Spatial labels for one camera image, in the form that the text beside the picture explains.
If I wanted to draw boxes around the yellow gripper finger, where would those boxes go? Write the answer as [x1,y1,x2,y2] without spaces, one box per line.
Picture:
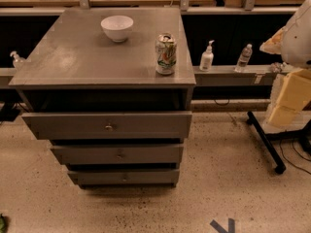
[259,27,285,54]
[266,69,311,127]

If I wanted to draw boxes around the grey drawer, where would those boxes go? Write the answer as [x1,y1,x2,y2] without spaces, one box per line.
[52,144,184,165]
[68,170,179,185]
[22,112,191,140]

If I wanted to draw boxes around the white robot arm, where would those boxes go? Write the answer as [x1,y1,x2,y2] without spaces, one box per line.
[259,0,311,128]

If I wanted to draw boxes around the grey bottom drawer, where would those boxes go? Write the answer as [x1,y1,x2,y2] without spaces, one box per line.
[68,170,179,185]

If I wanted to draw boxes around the grey top drawer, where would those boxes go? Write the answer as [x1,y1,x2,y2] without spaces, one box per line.
[22,112,191,140]

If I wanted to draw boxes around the crumpled clear plastic wrapper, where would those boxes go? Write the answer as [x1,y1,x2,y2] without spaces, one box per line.
[270,62,287,73]

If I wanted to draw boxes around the clear plastic water bottle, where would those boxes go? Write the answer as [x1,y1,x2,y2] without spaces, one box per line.
[234,44,253,73]

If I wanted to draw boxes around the black wheeled stand base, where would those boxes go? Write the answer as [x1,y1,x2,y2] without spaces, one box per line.
[247,112,311,174]

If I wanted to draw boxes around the white pump lotion bottle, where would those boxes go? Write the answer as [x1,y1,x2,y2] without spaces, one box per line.
[199,40,214,71]

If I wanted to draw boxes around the crushed green white soda can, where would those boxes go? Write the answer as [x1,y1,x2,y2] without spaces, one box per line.
[155,33,177,75]

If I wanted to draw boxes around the blue floor tape marker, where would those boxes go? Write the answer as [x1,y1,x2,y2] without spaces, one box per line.
[209,217,236,233]

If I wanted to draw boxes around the white ceramic bowl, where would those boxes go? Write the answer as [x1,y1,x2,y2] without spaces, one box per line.
[100,16,134,42]

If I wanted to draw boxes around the green object floor corner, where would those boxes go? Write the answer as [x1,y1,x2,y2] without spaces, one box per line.
[0,214,7,233]

